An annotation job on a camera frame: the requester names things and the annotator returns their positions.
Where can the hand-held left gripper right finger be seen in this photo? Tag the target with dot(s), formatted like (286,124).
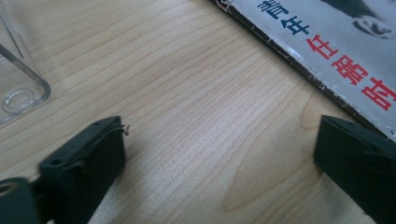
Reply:
(358,158)

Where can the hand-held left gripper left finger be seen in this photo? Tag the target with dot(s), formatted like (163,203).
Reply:
(84,168)

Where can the clear acrylic stand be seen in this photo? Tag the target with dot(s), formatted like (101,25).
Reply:
(18,71)

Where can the grey book with portrait cover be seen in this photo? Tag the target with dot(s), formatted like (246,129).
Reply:
(330,40)

